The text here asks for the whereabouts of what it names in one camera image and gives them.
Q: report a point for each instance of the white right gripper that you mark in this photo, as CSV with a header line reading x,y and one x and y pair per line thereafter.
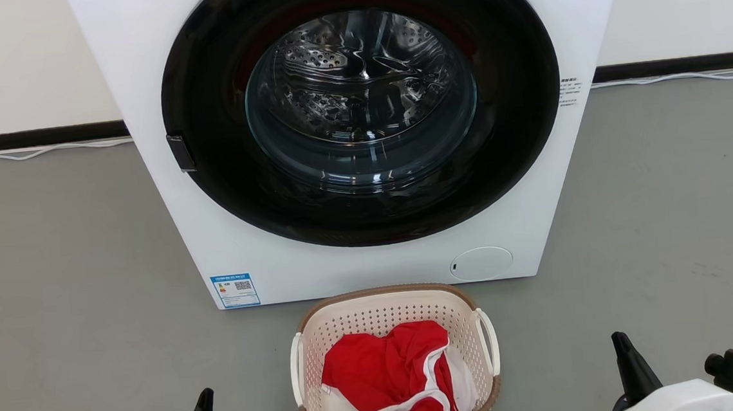
x,y
690,399

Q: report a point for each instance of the cream perforated laundry basket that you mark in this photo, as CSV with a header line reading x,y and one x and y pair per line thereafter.
x,y
374,308

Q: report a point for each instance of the blue energy label sticker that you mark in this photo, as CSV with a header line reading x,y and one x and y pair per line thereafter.
x,y
236,291

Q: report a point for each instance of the white front-load washing machine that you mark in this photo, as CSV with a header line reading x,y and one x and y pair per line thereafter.
x,y
169,245

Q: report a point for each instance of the dark round washer door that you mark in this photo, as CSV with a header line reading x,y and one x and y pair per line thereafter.
x,y
203,81

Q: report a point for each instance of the round white filter cover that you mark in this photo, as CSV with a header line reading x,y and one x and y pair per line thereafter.
x,y
481,264

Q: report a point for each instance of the printed warning text label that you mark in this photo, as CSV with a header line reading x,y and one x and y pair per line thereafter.
x,y
570,92

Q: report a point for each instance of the red and white garment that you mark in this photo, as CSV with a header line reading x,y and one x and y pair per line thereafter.
x,y
365,373

